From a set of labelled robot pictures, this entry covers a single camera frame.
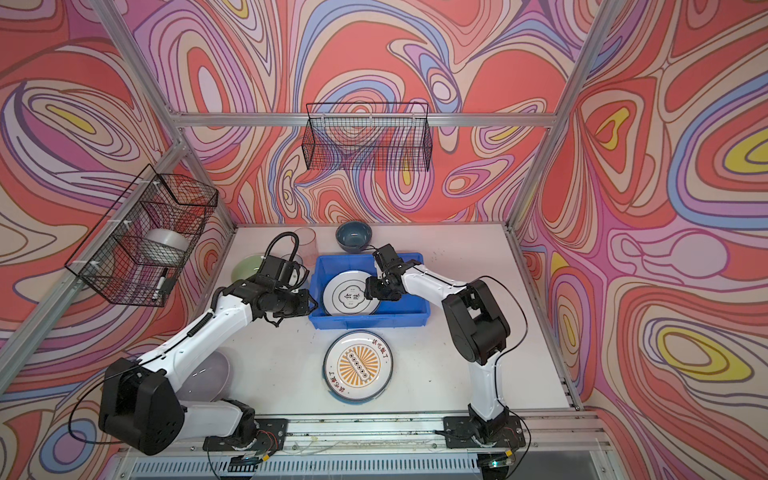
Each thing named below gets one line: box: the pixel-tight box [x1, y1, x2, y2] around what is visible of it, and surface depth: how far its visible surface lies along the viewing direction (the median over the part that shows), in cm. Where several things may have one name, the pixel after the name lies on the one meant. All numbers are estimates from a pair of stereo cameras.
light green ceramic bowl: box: [231, 255, 264, 283], surface depth 103 cm
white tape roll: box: [143, 228, 190, 268], surface depth 74 cm
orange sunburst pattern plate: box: [322, 330, 394, 401], surface depth 84 cm
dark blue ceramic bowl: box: [336, 221, 373, 253], surface depth 113 cm
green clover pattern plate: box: [323, 270, 379, 317], surface depth 98 cm
